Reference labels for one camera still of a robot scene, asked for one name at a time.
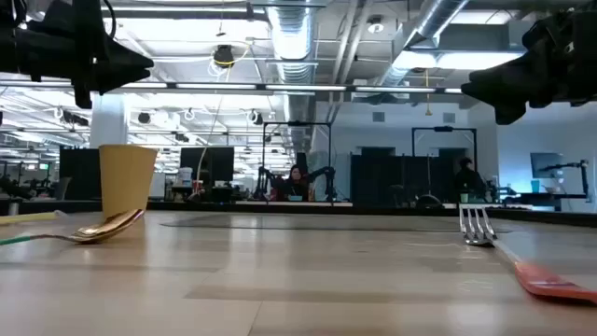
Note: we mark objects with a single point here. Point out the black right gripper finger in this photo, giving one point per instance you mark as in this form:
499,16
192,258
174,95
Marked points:
510,107
517,74

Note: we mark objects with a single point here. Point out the silver ventilation duct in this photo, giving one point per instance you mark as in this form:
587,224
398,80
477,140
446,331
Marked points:
434,18
291,37

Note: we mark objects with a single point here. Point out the white bucket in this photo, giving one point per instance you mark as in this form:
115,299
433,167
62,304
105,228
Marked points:
185,176

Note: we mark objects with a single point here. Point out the grey mat with black border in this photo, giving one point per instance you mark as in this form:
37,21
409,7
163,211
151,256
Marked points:
303,223

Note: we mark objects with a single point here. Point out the white column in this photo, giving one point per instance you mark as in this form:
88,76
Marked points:
108,123

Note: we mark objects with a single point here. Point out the yellow chopstick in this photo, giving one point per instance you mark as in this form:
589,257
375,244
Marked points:
28,218

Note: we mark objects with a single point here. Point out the person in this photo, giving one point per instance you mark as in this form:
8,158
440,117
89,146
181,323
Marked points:
468,182
295,184

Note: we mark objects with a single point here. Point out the black metal table frame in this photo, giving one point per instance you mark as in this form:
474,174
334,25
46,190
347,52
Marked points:
186,205

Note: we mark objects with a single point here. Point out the black ceiling device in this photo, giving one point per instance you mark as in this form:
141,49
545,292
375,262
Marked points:
224,56

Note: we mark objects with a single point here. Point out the LED light bar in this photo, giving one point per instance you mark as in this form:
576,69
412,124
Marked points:
224,86

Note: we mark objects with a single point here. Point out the neighbour station robot arm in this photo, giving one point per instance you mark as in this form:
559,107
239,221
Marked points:
326,179
583,175
265,182

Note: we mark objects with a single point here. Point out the yellow plastic cup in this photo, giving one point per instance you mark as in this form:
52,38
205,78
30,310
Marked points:
126,177

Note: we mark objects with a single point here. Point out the neighbour station black frame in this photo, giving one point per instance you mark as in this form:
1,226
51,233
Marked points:
298,123
443,129

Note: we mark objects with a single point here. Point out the wall display screen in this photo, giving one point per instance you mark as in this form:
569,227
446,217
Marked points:
545,164

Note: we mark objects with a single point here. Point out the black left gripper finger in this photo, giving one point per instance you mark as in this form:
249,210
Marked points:
112,53
116,80

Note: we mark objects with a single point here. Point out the black partition panel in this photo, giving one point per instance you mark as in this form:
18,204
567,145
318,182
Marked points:
212,165
79,175
396,179

